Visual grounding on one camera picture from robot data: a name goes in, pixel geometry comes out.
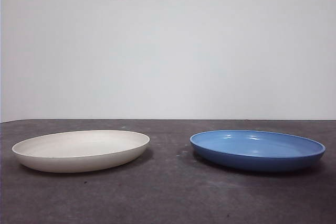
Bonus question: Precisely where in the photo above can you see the white round plate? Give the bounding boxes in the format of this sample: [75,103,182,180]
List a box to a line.
[12,129,151,174]

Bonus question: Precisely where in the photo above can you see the blue round plate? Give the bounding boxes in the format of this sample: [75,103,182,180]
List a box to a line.
[189,129,327,173]

